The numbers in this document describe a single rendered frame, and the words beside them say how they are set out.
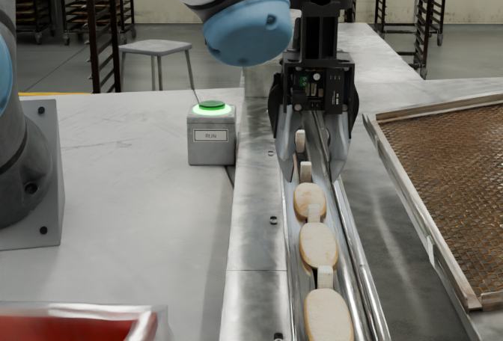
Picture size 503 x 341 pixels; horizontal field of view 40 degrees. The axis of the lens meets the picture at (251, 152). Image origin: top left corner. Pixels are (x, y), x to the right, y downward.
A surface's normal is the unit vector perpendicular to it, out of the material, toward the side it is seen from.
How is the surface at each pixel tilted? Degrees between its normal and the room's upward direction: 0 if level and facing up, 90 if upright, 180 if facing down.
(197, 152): 90
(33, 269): 0
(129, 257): 0
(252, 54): 134
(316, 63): 90
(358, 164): 0
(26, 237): 44
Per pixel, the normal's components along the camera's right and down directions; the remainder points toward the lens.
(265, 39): 0.16, 0.88
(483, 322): -0.18, -0.93
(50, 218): 0.14, -0.47
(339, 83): -0.01, 0.33
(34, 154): 0.98, 0.01
